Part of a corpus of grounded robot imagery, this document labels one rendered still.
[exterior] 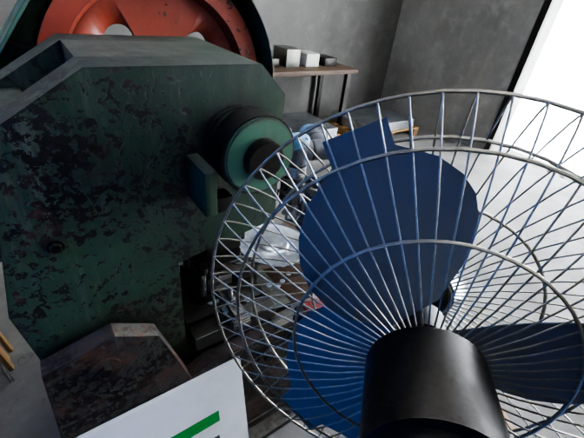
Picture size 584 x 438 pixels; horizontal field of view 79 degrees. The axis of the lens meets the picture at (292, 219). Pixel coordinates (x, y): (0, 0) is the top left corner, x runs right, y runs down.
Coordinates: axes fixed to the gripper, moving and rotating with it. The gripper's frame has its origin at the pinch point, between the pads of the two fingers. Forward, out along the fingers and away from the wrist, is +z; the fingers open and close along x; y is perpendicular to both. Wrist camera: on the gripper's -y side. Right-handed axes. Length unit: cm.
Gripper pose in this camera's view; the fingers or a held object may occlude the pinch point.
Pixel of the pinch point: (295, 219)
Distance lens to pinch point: 142.7
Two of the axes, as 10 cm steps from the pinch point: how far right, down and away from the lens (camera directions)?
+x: 5.5, 4.9, -6.7
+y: -8.3, 2.4, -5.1
